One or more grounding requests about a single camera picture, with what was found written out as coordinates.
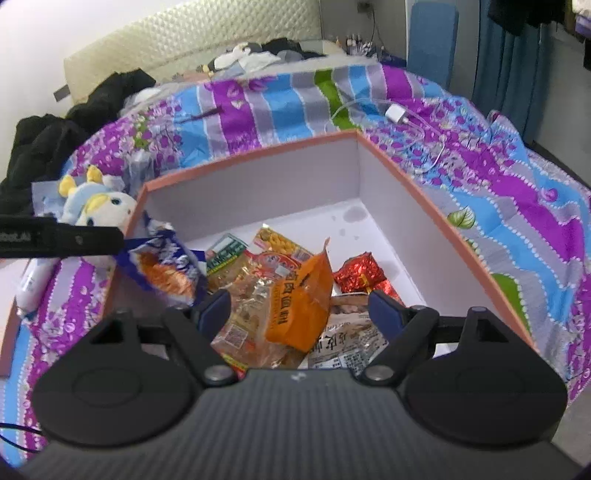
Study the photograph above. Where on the blue snack packet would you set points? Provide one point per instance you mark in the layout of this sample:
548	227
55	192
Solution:
161	272

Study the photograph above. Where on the white and blue plush toy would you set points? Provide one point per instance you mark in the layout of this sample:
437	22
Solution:
108	205

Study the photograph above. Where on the pale clothes pile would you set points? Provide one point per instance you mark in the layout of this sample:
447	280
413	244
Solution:
261	61

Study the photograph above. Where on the white brown snack packet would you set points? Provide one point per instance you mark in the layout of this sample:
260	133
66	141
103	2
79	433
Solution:
341	341

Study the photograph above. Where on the white spray bottle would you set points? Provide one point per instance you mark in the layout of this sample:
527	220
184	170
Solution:
37	281

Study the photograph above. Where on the yellow snack packet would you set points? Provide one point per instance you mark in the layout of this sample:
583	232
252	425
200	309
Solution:
277	242

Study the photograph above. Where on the blue curtain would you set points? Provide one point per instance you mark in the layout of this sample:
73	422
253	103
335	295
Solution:
508	83

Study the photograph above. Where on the black jacket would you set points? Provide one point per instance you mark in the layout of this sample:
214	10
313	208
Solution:
46	143

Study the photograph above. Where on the group of small bottles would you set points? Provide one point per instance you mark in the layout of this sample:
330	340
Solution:
353	41

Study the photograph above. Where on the green snack packet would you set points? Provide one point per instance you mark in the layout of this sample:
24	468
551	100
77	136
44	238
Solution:
226	256

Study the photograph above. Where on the purple floral blanket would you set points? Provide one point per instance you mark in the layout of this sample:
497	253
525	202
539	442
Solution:
485	221

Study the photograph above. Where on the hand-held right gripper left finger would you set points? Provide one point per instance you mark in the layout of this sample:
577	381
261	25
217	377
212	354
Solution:
214	314

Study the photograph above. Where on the red foil packet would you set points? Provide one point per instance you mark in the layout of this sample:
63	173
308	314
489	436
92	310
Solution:
358	272

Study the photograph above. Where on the cream quilted headboard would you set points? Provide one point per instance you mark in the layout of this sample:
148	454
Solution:
184	37

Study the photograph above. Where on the grey wall panel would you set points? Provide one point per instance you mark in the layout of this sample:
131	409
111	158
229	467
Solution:
61	93

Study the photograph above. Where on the clear brown pastry packet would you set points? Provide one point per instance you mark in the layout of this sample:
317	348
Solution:
244	314

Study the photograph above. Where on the pink cardboard box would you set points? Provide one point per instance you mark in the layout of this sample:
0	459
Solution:
277	184

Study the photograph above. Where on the pink box lid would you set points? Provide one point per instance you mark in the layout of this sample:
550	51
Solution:
7	300

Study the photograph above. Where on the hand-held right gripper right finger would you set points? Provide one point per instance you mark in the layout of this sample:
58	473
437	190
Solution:
385	316

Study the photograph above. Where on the black wall socket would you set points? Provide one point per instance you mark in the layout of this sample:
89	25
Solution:
364	5

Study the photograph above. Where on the black clothing pile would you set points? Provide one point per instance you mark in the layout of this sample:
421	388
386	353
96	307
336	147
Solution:
281	46

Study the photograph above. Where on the dark hanging clothes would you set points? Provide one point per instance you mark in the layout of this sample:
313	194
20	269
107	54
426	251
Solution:
508	14

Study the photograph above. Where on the orange snack packet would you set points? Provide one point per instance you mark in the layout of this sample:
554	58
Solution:
300	304

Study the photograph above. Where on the grey penguin plush toy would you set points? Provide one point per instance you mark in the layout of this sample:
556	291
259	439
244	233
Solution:
240	50

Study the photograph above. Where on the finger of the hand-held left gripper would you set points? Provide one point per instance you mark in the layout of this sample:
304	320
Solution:
78	240

